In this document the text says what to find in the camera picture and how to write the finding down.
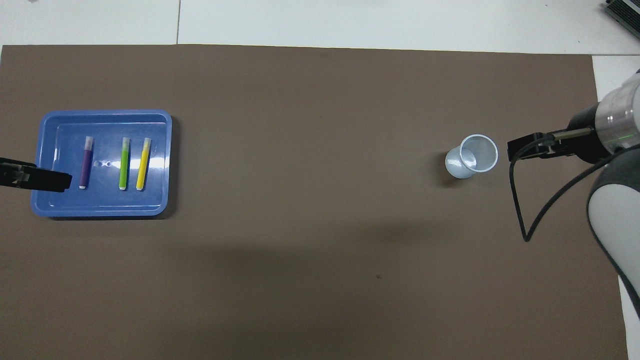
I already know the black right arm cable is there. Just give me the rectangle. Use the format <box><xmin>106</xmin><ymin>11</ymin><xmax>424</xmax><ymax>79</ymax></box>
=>
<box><xmin>509</xmin><ymin>127</ymin><xmax>618</xmax><ymax>242</ymax></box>

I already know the blue plastic tray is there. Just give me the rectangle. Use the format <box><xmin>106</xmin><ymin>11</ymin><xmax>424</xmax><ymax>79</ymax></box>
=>
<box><xmin>30</xmin><ymin>109</ymin><xmax>173</xmax><ymax>219</ymax></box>

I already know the translucent plastic cup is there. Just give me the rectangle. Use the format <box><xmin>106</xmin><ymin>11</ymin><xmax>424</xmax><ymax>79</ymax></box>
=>
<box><xmin>444</xmin><ymin>133</ymin><xmax>499</xmax><ymax>180</ymax></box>

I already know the purple highlighter pen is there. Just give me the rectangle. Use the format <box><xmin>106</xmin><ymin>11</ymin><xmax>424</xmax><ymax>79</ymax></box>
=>
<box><xmin>78</xmin><ymin>136</ymin><xmax>95</xmax><ymax>190</ymax></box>

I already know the yellow highlighter pen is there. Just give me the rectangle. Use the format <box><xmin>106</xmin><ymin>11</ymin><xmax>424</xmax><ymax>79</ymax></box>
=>
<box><xmin>136</xmin><ymin>137</ymin><xmax>152</xmax><ymax>191</ymax></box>

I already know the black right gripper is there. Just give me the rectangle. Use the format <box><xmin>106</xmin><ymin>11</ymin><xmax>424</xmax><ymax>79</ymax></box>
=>
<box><xmin>507</xmin><ymin>102</ymin><xmax>608</xmax><ymax>165</ymax></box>

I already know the grey ribbed device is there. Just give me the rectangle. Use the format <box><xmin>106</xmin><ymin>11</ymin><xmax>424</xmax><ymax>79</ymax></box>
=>
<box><xmin>602</xmin><ymin>0</ymin><xmax>640</xmax><ymax>40</ymax></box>

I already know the green highlighter pen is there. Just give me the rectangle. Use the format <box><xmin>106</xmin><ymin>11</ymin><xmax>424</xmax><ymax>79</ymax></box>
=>
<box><xmin>118</xmin><ymin>136</ymin><xmax>131</xmax><ymax>191</ymax></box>

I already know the brown table mat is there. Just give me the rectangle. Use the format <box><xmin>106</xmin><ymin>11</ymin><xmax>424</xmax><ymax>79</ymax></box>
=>
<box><xmin>0</xmin><ymin>44</ymin><xmax>630</xmax><ymax>360</ymax></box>

